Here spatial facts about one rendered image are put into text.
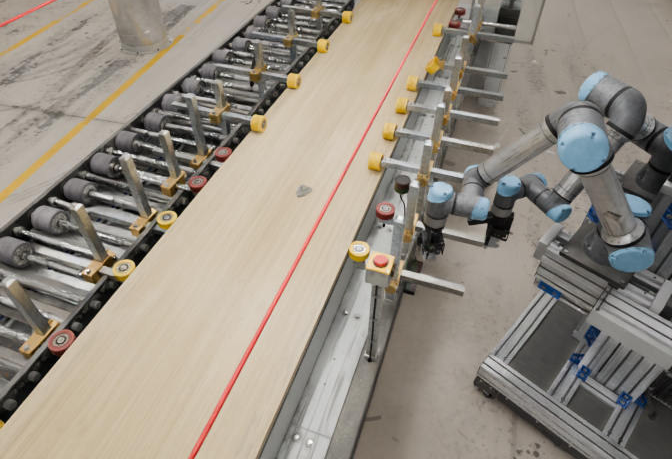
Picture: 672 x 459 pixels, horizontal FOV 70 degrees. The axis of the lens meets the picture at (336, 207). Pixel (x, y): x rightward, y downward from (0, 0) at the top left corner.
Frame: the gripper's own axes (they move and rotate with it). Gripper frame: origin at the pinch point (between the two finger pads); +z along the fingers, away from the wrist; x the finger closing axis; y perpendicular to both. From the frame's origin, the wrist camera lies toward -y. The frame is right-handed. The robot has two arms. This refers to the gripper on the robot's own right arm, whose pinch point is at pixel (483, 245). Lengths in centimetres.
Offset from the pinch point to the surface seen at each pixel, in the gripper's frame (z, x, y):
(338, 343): 21, -50, -45
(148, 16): 48, 251, -352
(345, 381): 21, -64, -38
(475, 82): 68, 263, -24
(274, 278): -7, -49, -71
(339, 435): 13, -86, -33
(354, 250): -8, -26, -47
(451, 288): -0.6, -26.4, -8.9
